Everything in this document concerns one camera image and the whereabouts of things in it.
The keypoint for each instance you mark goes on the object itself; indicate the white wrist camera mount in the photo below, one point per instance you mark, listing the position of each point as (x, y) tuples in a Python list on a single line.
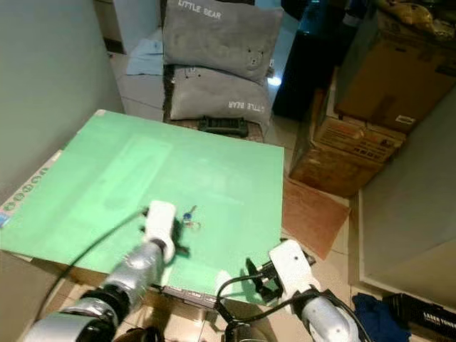
[(292, 267), (160, 221)]

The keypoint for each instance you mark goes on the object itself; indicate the small black device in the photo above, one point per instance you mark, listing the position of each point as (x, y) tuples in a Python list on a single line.
[(223, 126)]

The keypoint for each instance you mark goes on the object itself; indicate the grey little bear pillow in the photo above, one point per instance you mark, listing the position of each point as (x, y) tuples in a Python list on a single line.
[(221, 32), (217, 96)]

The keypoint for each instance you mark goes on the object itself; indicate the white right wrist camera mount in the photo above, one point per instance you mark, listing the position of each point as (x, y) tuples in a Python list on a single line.
[(292, 267)]

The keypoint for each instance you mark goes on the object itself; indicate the tall black case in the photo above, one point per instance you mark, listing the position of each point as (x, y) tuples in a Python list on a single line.
[(310, 64)]

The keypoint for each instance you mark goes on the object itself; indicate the large plain cardboard box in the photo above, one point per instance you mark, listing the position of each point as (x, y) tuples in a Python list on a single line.
[(392, 75)]

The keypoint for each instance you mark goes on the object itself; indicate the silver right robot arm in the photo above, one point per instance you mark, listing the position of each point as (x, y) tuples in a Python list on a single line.
[(328, 317)]

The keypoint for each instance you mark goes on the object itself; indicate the blue cloth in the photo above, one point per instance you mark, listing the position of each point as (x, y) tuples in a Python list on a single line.
[(374, 317)]

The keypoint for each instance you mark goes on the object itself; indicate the white folded paper bag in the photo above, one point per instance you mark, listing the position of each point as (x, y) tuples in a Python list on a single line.
[(146, 55)]

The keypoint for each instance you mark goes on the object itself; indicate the yellow patterned bag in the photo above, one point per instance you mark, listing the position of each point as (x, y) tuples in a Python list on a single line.
[(417, 13)]

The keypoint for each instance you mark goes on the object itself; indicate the flat brown cardboard sheet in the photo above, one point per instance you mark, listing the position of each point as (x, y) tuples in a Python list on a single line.
[(315, 214)]

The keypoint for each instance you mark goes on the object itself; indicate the green table mat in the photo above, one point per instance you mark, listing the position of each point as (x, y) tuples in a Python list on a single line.
[(171, 171)]

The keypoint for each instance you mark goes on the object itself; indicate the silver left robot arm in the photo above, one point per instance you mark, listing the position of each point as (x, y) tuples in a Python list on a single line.
[(125, 278)]

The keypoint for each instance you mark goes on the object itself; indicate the black laser toner box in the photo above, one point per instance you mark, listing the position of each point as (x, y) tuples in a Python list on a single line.
[(424, 313)]

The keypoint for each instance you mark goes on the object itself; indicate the keys with blue fob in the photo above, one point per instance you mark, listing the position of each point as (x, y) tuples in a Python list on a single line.
[(191, 216)]

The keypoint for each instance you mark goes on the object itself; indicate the white cabinet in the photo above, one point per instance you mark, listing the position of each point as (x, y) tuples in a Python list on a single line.
[(410, 214)]

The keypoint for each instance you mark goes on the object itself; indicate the printed brown cardboard box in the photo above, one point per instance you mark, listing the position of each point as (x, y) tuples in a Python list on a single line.
[(342, 153)]

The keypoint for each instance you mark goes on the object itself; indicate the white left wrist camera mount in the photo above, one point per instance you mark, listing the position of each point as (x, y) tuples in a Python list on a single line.
[(160, 221)]

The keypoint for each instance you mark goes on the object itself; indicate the cardboard box table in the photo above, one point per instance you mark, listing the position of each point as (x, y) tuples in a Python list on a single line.
[(23, 192)]

